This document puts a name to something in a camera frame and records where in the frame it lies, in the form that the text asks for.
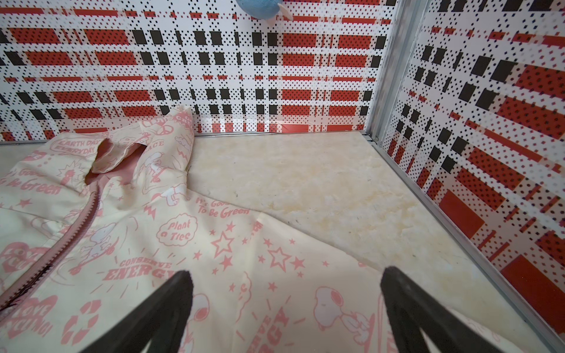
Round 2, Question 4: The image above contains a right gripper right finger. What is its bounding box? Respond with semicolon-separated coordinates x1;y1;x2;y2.
380;266;500;352

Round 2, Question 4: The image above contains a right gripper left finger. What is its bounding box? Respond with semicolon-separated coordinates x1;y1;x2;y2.
83;271;194;352

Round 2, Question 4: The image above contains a cream pink printed jacket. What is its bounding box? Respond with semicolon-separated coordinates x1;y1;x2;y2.
0;105;531;353

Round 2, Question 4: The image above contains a black-haired hanging doll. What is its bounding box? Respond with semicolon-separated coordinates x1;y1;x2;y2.
236;0;294;21

